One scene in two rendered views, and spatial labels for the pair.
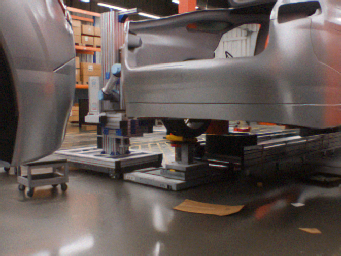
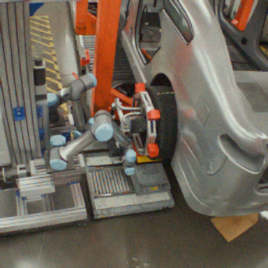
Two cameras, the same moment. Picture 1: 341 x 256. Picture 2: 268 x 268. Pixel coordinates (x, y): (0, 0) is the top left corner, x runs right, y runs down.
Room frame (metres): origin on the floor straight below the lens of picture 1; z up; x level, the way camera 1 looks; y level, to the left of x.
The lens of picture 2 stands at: (3.62, 1.85, 2.66)
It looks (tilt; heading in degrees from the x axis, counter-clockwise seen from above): 44 degrees down; 295
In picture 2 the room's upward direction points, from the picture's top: 11 degrees clockwise
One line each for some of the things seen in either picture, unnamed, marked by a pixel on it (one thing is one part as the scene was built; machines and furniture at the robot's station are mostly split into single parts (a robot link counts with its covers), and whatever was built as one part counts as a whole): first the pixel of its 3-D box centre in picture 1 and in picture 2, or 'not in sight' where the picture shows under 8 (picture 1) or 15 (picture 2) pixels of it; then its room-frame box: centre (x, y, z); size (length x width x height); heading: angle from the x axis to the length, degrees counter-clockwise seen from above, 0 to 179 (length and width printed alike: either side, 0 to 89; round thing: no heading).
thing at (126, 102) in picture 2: (207, 119); (132, 101); (4.81, -0.40, 0.69); 0.52 x 0.17 x 0.35; 47
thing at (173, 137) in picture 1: (175, 137); (150, 158); (4.32, -0.01, 0.51); 0.29 x 0.06 x 0.06; 47
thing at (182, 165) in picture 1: (187, 154); (150, 160); (4.36, -0.14, 0.32); 0.40 x 0.30 x 0.28; 137
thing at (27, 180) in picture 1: (42, 174); not in sight; (3.94, 1.35, 0.17); 0.43 x 0.36 x 0.34; 129
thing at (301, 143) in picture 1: (292, 147); not in sight; (5.39, -1.62, 0.28); 2.47 x 0.06 x 0.22; 137
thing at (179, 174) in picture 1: (187, 171); (147, 172); (4.36, -0.14, 0.13); 0.50 x 0.36 x 0.10; 137
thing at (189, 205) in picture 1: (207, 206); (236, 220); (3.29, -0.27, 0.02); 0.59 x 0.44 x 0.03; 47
